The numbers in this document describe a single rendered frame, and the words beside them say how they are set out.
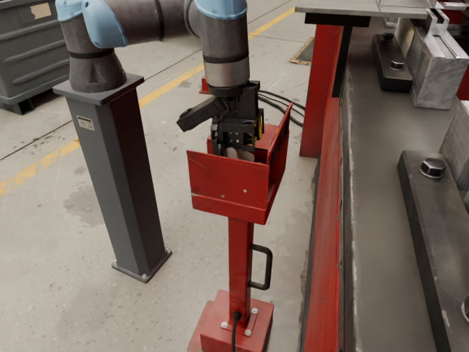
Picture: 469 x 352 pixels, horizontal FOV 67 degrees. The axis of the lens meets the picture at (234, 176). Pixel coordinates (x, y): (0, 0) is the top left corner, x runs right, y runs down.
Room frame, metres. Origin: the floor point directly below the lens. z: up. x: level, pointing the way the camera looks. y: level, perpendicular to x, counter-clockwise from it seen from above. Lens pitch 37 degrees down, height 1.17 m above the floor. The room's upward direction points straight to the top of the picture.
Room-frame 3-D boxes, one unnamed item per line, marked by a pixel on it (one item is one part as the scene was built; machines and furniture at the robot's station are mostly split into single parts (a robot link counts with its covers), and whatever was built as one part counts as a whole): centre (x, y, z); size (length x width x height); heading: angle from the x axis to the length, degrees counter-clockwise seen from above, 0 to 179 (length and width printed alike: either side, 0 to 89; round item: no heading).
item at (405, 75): (0.81, -0.36, 0.89); 0.30 x 0.05 x 0.03; 166
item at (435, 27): (0.81, -0.42, 0.99); 0.20 x 0.03 x 0.03; 166
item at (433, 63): (0.78, -0.41, 0.92); 0.39 x 0.06 x 0.10; 166
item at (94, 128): (0.95, 0.38, 0.39); 0.18 x 0.18 x 0.77; 63
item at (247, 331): (0.62, -0.02, 0.13); 0.10 x 0.10 x 0.01; 72
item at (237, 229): (0.62, -0.02, 0.39); 0.05 x 0.05 x 0.54; 72
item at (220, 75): (0.58, 0.01, 0.95); 0.08 x 0.08 x 0.05
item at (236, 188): (0.62, -0.02, 0.75); 0.20 x 0.16 x 0.18; 162
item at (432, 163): (0.35, -0.25, 0.91); 0.03 x 0.03 x 0.02
